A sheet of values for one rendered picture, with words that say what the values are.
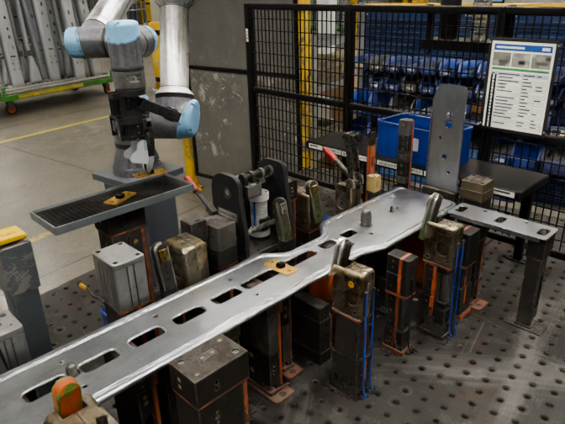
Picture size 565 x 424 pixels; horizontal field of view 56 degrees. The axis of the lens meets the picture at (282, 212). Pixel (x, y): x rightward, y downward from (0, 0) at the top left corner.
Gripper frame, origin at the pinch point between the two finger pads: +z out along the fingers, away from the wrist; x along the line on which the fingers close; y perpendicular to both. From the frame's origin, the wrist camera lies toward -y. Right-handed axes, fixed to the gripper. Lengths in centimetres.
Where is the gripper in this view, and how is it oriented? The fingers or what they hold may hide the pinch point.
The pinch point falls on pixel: (149, 166)
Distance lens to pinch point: 142.0
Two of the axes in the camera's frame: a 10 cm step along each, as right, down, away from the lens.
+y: -8.3, 2.4, -5.0
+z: 0.3, 9.2, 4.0
